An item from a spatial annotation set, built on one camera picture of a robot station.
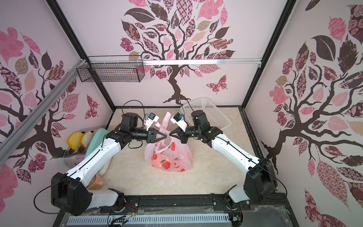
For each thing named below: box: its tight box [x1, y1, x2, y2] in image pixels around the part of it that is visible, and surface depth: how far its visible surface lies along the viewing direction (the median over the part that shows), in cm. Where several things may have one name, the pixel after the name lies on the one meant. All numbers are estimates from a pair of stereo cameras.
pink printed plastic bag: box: [144, 112, 194, 173], surface depth 77 cm
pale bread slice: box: [81, 130, 94, 149], surface depth 81 cm
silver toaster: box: [63, 128, 98, 168], surface depth 78 cm
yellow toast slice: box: [67, 131, 84, 151], surface depth 80 cm
